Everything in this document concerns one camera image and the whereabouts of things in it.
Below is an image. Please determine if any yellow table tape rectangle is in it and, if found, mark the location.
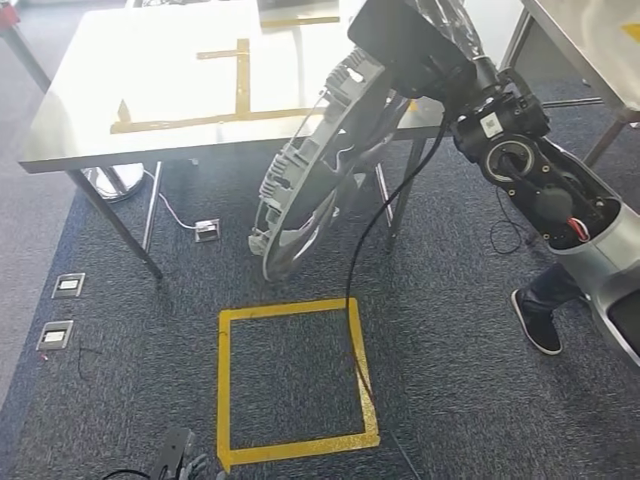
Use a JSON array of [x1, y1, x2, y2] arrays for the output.
[[235, 16, 420, 127], [109, 38, 251, 135]]

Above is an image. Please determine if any silver plastic wheel hubcap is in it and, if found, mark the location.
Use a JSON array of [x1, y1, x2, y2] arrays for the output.
[[248, 47, 417, 283]]

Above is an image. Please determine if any thin black floor cable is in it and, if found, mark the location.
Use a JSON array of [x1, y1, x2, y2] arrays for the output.
[[488, 185, 540, 257]]

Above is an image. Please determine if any dark metal frame bar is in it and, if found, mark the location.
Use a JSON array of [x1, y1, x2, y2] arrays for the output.
[[0, 25, 52, 95]]

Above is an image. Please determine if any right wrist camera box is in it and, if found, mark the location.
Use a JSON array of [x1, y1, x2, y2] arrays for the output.
[[347, 0, 476, 75]]

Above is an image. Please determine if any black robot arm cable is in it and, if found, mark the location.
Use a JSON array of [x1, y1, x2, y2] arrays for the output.
[[343, 112, 450, 409]]

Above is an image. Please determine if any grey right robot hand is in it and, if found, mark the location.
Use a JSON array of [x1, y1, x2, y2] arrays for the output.
[[395, 0, 485, 102]]

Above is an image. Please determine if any stainless steel workbench table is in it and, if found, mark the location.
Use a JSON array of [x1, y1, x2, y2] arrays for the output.
[[19, 0, 448, 281]]

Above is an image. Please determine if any open silver floor socket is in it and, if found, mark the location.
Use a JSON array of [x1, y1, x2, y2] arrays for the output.
[[195, 218, 221, 244]]

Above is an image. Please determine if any white floor cable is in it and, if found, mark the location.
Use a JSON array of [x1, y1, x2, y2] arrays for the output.
[[143, 168, 198, 232]]

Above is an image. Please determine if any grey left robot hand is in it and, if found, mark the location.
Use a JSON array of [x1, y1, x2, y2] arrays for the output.
[[179, 453, 229, 480]]

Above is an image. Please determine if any round silver floor base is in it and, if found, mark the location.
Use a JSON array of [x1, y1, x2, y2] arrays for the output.
[[82, 163, 146, 204]]

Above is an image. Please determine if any silver floor socket plate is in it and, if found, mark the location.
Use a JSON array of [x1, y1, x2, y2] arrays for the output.
[[35, 320, 75, 352], [51, 272, 86, 300]]

